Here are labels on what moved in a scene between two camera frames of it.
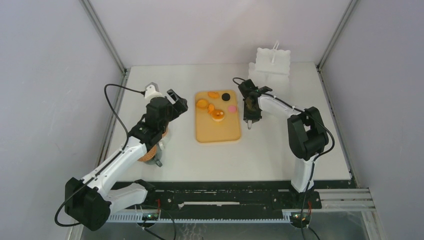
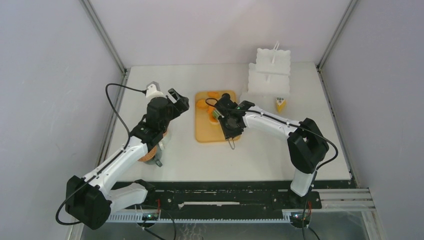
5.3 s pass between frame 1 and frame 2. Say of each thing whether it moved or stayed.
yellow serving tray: stayed
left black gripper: stayed
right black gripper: moved
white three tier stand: stayed
